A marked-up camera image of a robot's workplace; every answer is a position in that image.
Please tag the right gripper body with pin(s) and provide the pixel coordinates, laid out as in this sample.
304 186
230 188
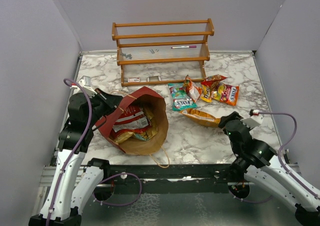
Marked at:
235 115

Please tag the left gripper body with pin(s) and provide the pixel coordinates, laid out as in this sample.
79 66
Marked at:
101 105

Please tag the orange Fox's candy bag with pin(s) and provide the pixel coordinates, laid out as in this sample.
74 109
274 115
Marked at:
226 93

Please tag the red white chip bag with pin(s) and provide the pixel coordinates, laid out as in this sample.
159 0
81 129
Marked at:
133 119

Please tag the large orange snack bag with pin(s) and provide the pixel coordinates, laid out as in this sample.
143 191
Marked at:
200 117

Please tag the red brown paper bag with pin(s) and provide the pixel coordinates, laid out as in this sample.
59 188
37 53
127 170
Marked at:
154 106

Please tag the red nut snack bag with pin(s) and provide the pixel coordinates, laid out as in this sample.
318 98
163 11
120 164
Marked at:
210 81

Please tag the small orange candy packet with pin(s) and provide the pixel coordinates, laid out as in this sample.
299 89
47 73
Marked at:
192 90

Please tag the gold snack bag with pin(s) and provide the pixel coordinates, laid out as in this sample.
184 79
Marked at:
120 137

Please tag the green Fox's mint bag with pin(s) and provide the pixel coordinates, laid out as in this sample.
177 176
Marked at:
180 98

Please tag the yellow M&M's candy bag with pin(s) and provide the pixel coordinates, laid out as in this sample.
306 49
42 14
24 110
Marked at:
207 94

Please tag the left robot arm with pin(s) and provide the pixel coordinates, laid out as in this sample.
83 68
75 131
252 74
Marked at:
67 198

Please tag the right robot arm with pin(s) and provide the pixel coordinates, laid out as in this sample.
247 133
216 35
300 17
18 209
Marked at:
259 163

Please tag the small red white card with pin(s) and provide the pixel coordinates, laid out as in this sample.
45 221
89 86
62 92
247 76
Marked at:
133 80

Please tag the grey clips on rack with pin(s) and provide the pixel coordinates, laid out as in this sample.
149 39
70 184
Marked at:
138 53

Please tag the wooden two-tier rack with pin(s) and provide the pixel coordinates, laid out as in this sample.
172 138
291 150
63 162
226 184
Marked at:
163 35

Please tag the pink white marker pen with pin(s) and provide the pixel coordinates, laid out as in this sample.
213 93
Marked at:
184 47

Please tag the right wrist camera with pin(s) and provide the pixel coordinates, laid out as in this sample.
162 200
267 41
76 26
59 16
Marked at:
255 119

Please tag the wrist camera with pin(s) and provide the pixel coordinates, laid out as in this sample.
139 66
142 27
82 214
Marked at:
85 83
255 119

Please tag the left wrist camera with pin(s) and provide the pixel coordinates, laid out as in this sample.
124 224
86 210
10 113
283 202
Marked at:
85 83

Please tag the small white frame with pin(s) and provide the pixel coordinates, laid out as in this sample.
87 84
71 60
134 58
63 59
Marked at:
154 79

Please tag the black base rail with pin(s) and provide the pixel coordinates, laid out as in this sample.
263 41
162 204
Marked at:
181 178

